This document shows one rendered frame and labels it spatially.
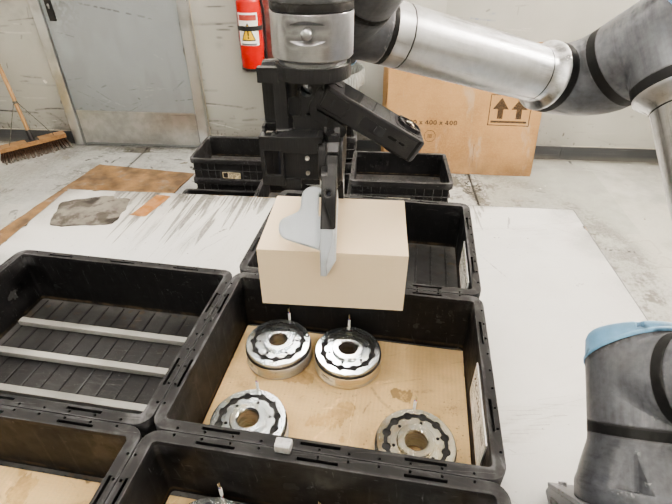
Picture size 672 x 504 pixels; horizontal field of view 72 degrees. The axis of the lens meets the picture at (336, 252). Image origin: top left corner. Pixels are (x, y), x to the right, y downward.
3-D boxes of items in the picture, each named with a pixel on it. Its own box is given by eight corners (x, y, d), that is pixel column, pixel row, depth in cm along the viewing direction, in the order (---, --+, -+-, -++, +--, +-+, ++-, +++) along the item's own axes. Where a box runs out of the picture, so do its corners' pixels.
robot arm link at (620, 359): (622, 421, 70) (618, 330, 73) (726, 437, 58) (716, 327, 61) (565, 416, 65) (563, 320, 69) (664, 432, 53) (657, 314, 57)
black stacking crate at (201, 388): (468, 351, 79) (480, 299, 72) (485, 535, 55) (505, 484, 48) (244, 324, 84) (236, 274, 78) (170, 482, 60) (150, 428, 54)
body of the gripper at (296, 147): (277, 161, 54) (268, 50, 47) (351, 164, 53) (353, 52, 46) (263, 192, 48) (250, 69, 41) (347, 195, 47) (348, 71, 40)
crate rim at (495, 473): (479, 307, 74) (482, 296, 72) (504, 495, 49) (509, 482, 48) (237, 282, 79) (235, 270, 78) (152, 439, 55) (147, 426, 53)
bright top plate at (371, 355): (379, 330, 76) (379, 327, 76) (381, 379, 68) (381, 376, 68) (318, 327, 77) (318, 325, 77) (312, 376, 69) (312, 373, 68)
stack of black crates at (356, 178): (433, 239, 228) (445, 153, 202) (439, 277, 203) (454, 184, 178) (351, 236, 231) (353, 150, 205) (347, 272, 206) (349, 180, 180)
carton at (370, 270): (399, 250, 62) (404, 200, 58) (402, 310, 52) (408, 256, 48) (281, 244, 63) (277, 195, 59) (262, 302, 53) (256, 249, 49)
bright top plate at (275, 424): (292, 394, 66) (291, 391, 66) (278, 461, 58) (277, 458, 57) (222, 389, 67) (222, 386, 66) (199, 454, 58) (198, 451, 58)
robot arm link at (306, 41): (356, 3, 44) (351, 17, 37) (355, 54, 47) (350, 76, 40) (277, 2, 44) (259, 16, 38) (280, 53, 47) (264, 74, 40)
